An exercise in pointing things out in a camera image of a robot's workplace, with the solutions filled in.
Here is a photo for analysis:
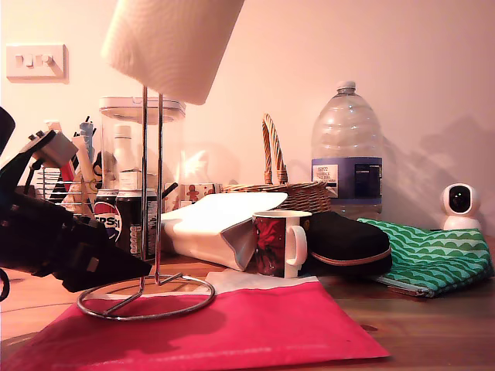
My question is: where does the metallic wire towel stand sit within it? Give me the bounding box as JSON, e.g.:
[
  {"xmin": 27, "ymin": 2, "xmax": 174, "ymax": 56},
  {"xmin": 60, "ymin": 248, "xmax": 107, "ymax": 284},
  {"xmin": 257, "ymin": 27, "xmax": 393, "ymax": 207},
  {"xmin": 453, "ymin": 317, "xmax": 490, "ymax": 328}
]
[{"xmin": 76, "ymin": 83, "xmax": 217, "ymax": 322}]

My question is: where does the white paper towel roll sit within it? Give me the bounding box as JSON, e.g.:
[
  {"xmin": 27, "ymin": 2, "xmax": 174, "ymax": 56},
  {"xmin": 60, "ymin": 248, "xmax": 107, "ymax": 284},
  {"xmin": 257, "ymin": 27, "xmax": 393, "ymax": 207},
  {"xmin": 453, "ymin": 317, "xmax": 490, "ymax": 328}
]
[{"xmin": 100, "ymin": 0, "xmax": 247, "ymax": 106}]

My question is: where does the black drink can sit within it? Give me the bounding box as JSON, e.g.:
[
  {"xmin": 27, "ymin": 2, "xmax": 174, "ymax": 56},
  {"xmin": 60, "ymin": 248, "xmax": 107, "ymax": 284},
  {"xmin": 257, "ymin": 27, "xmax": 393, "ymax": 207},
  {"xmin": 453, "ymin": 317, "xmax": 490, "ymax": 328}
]
[{"xmin": 115, "ymin": 189, "xmax": 159, "ymax": 260}]

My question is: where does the small white labelled box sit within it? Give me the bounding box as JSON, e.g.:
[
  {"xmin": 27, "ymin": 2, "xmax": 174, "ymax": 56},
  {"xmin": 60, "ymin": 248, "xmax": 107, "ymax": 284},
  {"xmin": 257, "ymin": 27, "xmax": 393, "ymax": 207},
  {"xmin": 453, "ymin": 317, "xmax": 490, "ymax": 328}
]
[{"xmin": 118, "ymin": 169, "xmax": 143, "ymax": 191}]

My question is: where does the white plastic bottle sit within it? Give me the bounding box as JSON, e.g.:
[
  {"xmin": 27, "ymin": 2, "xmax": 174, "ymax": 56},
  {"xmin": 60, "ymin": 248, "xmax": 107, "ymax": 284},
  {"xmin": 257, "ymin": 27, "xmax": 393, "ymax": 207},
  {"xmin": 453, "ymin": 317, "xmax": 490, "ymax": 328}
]
[{"xmin": 112, "ymin": 124, "xmax": 136, "ymax": 186}]

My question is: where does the gingerbread print box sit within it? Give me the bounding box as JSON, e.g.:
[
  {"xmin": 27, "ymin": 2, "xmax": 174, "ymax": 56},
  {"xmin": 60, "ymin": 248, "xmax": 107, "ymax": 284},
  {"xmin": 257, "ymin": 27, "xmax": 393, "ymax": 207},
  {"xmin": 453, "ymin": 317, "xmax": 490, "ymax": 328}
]
[{"xmin": 164, "ymin": 182, "xmax": 222, "ymax": 212}]

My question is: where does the white paper bag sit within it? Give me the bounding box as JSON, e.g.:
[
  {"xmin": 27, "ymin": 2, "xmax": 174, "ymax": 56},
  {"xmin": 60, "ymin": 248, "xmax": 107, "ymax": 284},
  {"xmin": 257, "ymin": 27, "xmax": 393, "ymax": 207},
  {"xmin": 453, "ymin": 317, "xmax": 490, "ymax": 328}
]
[{"xmin": 160, "ymin": 192, "xmax": 289, "ymax": 271}]

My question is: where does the clear plastic lidded jar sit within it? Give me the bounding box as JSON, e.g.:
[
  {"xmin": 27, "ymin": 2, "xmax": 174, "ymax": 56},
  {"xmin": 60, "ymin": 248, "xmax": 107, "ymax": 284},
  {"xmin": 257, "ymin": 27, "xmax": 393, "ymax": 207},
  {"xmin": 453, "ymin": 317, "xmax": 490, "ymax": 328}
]
[{"xmin": 98, "ymin": 96, "xmax": 186, "ymax": 194}]

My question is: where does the white paper sheet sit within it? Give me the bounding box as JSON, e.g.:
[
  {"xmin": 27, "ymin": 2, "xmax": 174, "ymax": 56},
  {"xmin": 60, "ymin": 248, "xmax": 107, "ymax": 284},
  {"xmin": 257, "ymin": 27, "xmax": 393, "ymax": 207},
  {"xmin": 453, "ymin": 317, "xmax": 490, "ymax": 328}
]
[{"xmin": 206, "ymin": 269, "xmax": 319, "ymax": 291}]

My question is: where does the red padded envelope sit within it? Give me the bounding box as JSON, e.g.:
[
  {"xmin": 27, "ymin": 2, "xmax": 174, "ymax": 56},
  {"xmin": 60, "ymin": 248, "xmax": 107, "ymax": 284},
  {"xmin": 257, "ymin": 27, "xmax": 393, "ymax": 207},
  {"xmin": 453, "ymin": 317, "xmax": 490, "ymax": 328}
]
[{"xmin": 0, "ymin": 280, "xmax": 391, "ymax": 371}]

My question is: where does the red floral mug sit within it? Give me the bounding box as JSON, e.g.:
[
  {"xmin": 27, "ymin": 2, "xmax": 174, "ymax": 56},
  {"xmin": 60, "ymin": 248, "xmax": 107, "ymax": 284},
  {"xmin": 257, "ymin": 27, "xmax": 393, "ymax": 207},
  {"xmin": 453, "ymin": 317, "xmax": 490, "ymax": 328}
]
[{"xmin": 251, "ymin": 210, "xmax": 312, "ymax": 279}]

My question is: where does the black zipped case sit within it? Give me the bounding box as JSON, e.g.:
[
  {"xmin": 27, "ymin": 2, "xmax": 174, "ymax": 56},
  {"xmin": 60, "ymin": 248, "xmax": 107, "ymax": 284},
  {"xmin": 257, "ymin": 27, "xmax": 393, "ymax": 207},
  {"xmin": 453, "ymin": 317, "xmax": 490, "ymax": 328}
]
[{"xmin": 303, "ymin": 211, "xmax": 394, "ymax": 277}]

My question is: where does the large clear water bottle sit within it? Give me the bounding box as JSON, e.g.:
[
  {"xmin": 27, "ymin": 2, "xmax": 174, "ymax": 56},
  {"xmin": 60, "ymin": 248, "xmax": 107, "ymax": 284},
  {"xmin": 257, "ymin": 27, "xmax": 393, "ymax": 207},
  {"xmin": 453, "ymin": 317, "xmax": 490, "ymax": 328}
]
[{"xmin": 311, "ymin": 80, "xmax": 384, "ymax": 221}]

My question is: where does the green patterned fabric pouch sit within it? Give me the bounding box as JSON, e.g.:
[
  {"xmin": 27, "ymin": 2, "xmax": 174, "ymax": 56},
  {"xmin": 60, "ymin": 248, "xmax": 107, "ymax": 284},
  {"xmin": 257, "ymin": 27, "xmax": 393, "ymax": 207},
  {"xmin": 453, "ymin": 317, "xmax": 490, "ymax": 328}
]
[{"xmin": 355, "ymin": 217, "xmax": 495, "ymax": 299}]

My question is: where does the metal wire rack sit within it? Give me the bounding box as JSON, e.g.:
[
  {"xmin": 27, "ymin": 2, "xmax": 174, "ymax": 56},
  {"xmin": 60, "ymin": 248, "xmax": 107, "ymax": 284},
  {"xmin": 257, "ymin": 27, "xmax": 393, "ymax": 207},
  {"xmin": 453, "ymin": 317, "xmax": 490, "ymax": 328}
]
[{"xmin": 34, "ymin": 165, "xmax": 97, "ymax": 217}]

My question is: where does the black utensil handle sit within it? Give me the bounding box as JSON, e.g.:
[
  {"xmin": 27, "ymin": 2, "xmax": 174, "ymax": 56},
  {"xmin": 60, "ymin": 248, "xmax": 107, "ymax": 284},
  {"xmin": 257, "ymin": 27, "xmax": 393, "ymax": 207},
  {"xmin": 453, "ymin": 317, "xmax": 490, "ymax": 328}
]
[{"xmin": 160, "ymin": 182, "xmax": 179, "ymax": 202}]

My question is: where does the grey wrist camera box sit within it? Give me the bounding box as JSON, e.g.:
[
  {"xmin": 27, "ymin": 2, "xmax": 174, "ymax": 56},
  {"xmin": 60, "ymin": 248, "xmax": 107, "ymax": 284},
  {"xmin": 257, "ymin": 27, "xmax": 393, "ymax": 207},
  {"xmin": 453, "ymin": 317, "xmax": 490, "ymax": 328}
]
[{"xmin": 15, "ymin": 129, "xmax": 78, "ymax": 182}]

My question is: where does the white wall switch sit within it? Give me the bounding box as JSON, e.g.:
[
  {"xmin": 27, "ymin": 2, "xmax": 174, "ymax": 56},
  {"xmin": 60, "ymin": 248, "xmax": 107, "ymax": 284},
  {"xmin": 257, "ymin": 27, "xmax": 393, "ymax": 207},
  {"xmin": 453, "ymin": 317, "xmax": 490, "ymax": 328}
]
[{"xmin": 5, "ymin": 43, "xmax": 70, "ymax": 84}]

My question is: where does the wicker basket with handle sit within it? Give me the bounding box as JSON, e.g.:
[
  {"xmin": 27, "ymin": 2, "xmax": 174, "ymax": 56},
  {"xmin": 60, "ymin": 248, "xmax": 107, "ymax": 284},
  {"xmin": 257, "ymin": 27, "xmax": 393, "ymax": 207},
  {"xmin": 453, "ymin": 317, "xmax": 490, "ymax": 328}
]
[{"xmin": 220, "ymin": 113, "xmax": 333, "ymax": 216}]

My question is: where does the small white round camera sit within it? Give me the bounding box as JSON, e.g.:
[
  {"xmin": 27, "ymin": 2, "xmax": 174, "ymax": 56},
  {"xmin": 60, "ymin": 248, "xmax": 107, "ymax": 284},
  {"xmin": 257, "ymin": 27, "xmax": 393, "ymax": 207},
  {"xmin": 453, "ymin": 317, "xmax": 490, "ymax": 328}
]
[{"xmin": 439, "ymin": 182, "xmax": 483, "ymax": 232}]

